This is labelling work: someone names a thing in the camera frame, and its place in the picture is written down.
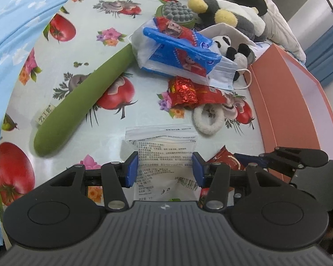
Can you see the fruit print mat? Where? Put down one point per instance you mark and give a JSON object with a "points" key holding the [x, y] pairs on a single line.
{"points": [[133, 115]]}

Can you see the white face mask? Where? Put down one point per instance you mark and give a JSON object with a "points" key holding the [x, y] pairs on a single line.
{"points": [[222, 75]]}

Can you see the beige quilt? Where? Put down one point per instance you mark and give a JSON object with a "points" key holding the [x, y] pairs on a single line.
{"points": [[279, 31]]}

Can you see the blue curtain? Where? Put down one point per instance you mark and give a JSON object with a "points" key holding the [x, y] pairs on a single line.
{"points": [[320, 58]]}

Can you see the grey penguin plush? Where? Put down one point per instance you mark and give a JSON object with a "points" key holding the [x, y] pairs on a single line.
{"points": [[243, 18]]}

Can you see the small panda plush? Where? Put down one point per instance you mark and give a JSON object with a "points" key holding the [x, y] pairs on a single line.
{"points": [[243, 56]]}

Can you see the orange cardboard box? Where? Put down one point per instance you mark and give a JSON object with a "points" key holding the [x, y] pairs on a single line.
{"points": [[291, 106]]}

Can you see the clear printed plastic bag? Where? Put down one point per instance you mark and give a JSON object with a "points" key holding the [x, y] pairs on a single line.
{"points": [[164, 162]]}

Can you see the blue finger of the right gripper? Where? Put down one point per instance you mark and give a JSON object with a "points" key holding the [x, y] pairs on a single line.
{"points": [[246, 159]]}

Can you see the red foil snack packet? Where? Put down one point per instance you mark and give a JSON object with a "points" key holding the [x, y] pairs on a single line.
{"points": [[185, 93]]}

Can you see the green massage stick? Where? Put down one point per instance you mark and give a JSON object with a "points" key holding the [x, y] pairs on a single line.
{"points": [[91, 88]]}

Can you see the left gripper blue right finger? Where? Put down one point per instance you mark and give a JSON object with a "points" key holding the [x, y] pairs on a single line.
{"points": [[214, 176]]}

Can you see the blue tissue pack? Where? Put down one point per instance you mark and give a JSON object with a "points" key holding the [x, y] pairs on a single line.
{"points": [[164, 47]]}

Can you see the red candy wrapper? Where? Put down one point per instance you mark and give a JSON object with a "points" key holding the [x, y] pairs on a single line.
{"points": [[224, 156]]}

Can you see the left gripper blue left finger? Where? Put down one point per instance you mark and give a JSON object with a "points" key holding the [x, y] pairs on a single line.
{"points": [[114, 177]]}

